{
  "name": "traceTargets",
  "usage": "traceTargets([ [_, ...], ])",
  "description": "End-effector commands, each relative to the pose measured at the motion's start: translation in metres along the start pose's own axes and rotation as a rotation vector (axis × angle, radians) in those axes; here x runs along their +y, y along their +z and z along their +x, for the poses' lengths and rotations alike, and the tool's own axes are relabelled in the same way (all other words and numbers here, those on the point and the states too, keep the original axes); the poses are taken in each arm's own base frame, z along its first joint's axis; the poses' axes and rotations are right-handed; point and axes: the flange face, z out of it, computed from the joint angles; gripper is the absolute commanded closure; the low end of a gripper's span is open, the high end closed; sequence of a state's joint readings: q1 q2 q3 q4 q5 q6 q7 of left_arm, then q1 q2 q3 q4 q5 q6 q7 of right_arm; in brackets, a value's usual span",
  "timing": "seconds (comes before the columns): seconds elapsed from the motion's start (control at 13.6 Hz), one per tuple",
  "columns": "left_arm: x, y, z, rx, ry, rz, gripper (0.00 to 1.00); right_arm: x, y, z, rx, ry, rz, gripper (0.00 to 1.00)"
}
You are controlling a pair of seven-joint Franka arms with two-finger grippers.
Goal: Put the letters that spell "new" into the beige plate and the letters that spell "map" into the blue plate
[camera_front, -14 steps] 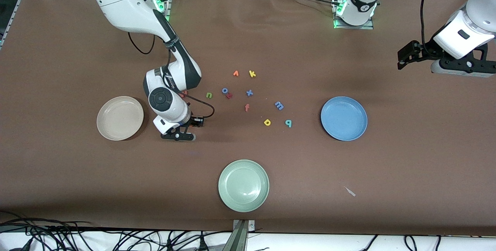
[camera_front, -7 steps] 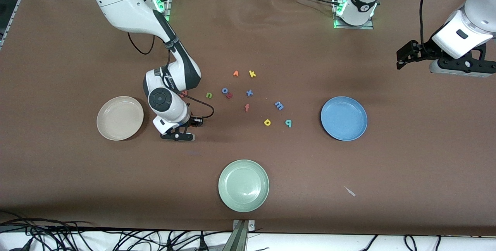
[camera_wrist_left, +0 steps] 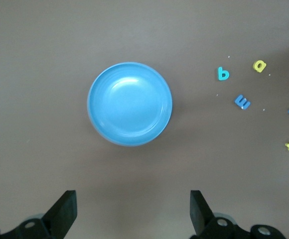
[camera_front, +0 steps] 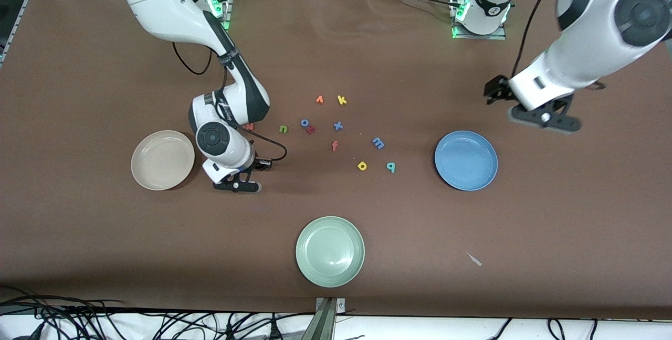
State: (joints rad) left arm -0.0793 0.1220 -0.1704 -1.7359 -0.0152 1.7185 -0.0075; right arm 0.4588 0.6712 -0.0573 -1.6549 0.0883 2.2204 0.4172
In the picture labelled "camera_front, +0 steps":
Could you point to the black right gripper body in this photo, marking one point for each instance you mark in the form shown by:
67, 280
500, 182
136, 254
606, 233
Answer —
258, 163

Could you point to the blue foam letter m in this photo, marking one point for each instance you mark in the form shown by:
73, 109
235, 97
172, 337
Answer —
378, 143

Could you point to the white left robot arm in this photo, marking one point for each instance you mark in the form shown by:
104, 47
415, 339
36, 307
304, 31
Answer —
604, 41

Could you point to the blue plate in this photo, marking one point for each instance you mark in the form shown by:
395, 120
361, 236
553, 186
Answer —
466, 160

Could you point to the beige brown plate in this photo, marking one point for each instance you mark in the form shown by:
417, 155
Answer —
163, 160

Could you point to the yellow foam letter a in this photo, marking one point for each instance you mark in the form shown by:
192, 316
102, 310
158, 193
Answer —
359, 166

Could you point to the pale green plate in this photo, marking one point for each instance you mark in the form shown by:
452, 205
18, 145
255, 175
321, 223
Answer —
330, 252

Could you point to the yellow foam letter k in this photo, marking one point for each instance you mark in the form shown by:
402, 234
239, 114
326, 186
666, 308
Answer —
341, 100

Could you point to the brown table cover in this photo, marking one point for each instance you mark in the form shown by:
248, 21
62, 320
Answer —
336, 51

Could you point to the white tape scrap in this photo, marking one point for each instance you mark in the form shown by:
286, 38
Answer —
474, 259

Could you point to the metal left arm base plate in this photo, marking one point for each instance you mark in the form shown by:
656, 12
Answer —
480, 37

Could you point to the grey metal bracket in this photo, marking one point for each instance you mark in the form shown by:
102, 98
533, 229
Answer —
326, 319

